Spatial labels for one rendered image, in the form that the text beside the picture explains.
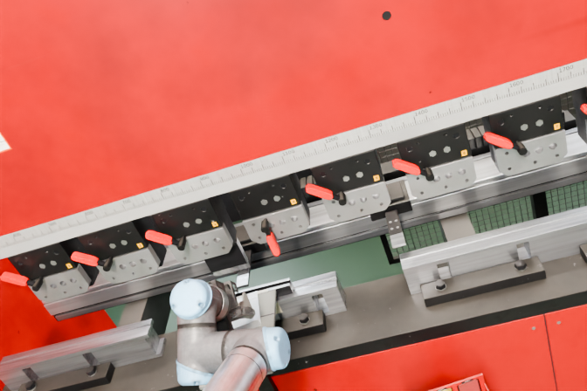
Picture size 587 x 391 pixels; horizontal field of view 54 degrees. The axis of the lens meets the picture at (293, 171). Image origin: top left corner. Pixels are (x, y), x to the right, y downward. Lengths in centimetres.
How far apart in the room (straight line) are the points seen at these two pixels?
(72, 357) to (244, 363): 91
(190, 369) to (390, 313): 62
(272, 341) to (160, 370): 73
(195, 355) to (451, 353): 71
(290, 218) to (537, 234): 61
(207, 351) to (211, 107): 49
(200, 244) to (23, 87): 53
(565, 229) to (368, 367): 60
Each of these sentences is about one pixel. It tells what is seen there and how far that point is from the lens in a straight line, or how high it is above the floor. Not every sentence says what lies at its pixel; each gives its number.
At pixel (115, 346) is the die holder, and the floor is 96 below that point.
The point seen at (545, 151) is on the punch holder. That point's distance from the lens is 138.
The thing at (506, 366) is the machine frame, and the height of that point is 67.
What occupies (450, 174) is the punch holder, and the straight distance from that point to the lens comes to 136.
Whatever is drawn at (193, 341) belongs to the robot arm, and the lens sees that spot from 112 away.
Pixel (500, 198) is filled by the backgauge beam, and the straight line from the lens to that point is 176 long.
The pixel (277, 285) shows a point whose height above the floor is 99.
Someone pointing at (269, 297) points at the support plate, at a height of 100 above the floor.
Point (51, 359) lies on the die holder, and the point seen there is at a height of 97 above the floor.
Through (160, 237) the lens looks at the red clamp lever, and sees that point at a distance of 140.
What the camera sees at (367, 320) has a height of 87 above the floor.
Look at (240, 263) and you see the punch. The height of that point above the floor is 111.
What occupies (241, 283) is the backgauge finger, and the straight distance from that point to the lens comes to 162.
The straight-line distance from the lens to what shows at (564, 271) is 157.
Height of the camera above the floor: 199
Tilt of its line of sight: 30 degrees down
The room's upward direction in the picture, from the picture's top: 22 degrees counter-clockwise
